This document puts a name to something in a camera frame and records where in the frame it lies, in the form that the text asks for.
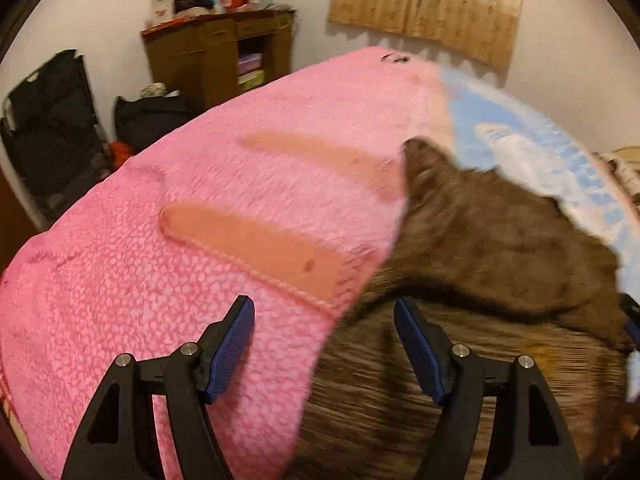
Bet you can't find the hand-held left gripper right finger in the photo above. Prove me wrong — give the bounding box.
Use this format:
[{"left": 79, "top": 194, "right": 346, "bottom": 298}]
[{"left": 393, "top": 297, "right": 583, "bottom": 480}]

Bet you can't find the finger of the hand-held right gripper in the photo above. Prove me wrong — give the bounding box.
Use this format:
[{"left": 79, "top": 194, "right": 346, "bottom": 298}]
[{"left": 617, "top": 292, "right": 640, "bottom": 352}]

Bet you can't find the red cloth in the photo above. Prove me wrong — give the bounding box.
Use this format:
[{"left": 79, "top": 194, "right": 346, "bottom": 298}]
[{"left": 107, "top": 141, "right": 134, "bottom": 169}]

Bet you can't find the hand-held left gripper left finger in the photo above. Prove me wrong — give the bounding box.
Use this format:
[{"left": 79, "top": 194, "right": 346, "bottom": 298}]
[{"left": 61, "top": 295, "right": 257, "bottom": 480}]

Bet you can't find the beige patterned curtain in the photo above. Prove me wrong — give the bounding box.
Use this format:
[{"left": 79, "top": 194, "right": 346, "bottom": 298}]
[{"left": 327, "top": 0, "right": 527, "bottom": 70}]

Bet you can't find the stack of books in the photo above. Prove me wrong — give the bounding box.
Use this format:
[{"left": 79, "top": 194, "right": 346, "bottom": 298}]
[{"left": 237, "top": 52, "right": 266, "bottom": 87}]

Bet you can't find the brown knit garment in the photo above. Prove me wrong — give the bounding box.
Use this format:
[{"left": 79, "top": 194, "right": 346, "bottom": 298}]
[{"left": 287, "top": 137, "right": 633, "bottom": 480}]

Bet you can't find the brown wooden cabinet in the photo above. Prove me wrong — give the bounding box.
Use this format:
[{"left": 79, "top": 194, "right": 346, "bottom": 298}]
[{"left": 141, "top": 8, "right": 297, "bottom": 113}]

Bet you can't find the light blue printed blanket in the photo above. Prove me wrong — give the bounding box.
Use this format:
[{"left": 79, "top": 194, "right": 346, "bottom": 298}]
[{"left": 437, "top": 65, "right": 640, "bottom": 403}]

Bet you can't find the white printed box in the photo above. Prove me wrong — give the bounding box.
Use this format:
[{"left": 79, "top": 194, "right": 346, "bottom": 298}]
[{"left": 150, "top": 0, "right": 174, "bottom": 28}]

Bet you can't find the pink textured blanket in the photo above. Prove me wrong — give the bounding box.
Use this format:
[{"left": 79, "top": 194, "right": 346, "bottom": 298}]
[{"left": 0, "top": 46, "right": 457, "bottom": 480}]

